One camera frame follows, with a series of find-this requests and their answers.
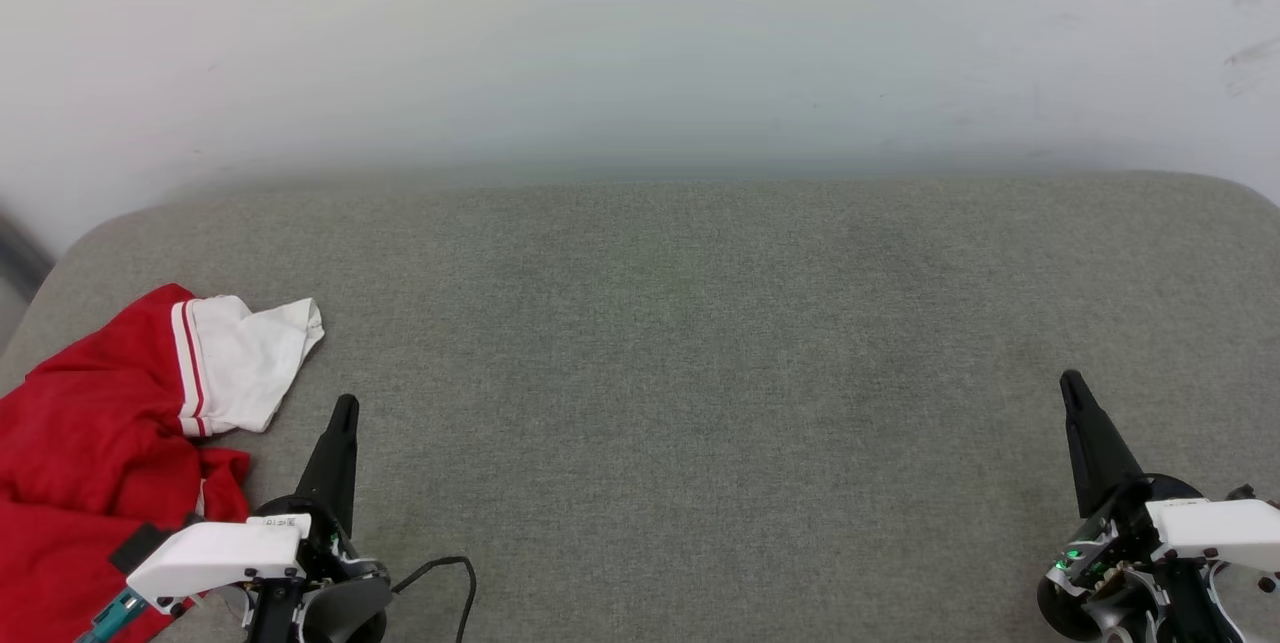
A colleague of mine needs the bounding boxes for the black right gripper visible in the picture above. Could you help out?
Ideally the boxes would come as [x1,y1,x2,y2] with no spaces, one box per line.
[1045,369,1207,590]

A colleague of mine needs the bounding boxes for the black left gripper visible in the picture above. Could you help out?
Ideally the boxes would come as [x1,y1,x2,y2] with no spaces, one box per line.
[245,393,393,643]

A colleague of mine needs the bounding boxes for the red and white jersey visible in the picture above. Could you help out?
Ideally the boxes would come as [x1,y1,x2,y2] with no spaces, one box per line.
[0,283,326,643]

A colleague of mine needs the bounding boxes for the thin black cable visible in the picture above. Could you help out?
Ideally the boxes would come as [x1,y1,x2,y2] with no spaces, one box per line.
[390,556,477,643]

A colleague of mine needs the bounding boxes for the teal cable connector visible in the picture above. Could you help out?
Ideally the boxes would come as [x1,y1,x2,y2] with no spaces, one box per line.
[75,588,148,643]

